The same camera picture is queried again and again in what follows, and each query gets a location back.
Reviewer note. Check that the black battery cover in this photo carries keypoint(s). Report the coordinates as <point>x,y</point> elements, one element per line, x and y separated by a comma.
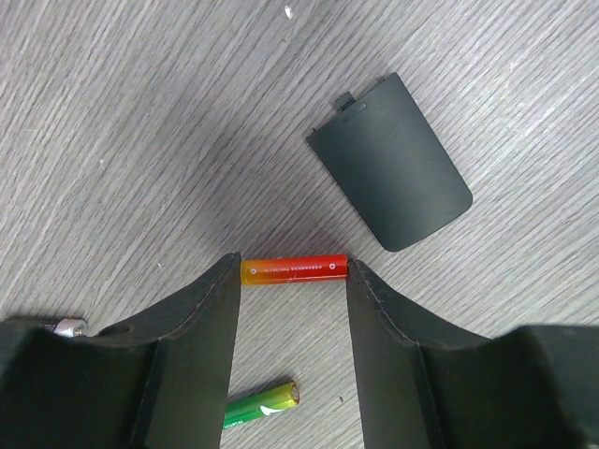
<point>393,169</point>

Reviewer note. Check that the orange battery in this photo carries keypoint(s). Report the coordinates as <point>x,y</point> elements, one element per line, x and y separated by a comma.
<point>325,267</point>

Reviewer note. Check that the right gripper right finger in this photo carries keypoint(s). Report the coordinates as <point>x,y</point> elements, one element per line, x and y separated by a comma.
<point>426,383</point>

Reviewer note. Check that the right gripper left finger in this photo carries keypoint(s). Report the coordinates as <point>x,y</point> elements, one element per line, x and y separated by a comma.
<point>158,379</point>

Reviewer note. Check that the green battery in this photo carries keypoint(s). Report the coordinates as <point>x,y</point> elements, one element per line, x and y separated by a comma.
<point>269,402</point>

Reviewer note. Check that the black silver battery centre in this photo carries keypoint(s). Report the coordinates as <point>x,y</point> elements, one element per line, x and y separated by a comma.
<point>66,327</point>

